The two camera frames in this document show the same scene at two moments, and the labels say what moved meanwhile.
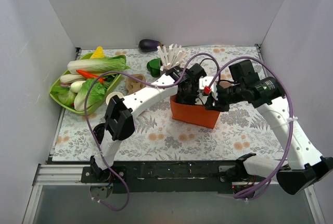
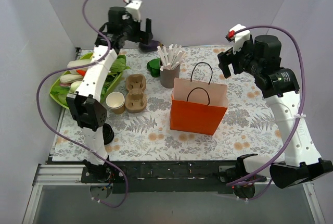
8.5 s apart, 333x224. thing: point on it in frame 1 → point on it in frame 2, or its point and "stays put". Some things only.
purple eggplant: (148, 45) stays put
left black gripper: (185, 95) → (143, 34)
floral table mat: (199, 103) stays put
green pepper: (154, 66) stays put
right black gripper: (217, 101) → (229, 59)
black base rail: (166, 177) stays put
